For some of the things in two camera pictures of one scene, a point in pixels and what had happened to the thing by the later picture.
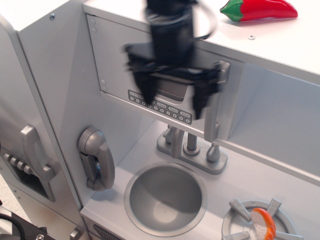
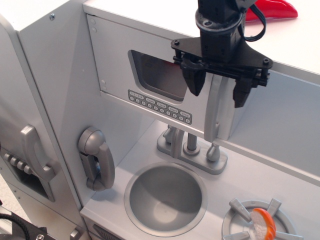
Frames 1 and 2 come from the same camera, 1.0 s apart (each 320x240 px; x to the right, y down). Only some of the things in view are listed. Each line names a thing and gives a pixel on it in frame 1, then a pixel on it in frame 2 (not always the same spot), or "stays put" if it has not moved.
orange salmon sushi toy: [264, 224] stays put
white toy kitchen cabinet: [81, 152] stays put
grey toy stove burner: [238, 224] stays put
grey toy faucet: [184, 146] stays put
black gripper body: [172, 47] -> [224, 49]
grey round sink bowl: [165, 199] stays put
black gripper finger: [148, 85] -> [195, 76]
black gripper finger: [201, 96] -> [242, 88]
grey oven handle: [75, 234] stays put
